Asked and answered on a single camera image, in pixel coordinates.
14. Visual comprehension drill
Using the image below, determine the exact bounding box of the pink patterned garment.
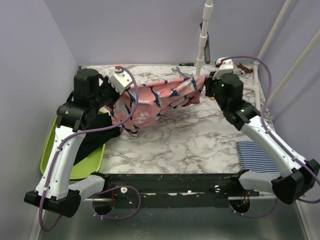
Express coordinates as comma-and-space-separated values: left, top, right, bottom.
121, 75, 206, 136

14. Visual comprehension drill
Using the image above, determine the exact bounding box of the blue white striped garment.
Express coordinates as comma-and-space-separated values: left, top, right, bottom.
236, 141, 278, 173

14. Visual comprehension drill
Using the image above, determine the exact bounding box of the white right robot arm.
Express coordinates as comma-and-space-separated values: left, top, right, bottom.
204, 71, 320, 205

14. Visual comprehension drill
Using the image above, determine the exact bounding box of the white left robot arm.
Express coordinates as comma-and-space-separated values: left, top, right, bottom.
24, 68, 132, 218

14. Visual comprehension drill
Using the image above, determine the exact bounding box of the lime green laundry basket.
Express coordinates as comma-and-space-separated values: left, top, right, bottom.
39, 117, 106, 180

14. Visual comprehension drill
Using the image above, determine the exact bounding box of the chrome combination wrench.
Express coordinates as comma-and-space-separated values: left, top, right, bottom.
171, 66, 192, 78

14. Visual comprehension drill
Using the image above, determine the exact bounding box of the green black precision screwdriver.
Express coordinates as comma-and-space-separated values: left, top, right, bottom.
178, 62, 195, 67

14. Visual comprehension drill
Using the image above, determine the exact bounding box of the black garment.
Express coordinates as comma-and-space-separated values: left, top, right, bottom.
73, 113, 121, 165

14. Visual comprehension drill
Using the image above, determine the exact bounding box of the white PVC pipe stand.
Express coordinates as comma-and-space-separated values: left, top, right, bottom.
195, 0, 261, 110

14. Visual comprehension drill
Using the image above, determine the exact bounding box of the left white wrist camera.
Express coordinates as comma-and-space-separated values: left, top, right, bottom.
108, 69, 133, 95

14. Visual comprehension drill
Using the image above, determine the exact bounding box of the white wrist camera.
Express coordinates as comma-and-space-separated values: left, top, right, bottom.
213, 58, 234, 79
108, 69, 133, 95

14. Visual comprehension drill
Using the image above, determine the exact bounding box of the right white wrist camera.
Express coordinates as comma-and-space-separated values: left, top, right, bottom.
213, 58, 234, 79

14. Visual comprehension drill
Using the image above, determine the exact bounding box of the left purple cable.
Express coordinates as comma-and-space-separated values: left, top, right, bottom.
39, 66, 142, 232

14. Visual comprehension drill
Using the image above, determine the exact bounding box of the purple cable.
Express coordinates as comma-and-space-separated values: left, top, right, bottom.
39, 66, 142, 232
221, 56, 320, 218

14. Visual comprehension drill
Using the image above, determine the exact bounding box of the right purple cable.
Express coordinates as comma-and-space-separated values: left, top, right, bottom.
221, 56, 320, 218

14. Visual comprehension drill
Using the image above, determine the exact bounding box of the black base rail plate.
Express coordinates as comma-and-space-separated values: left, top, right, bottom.
92, 173, 259, 209

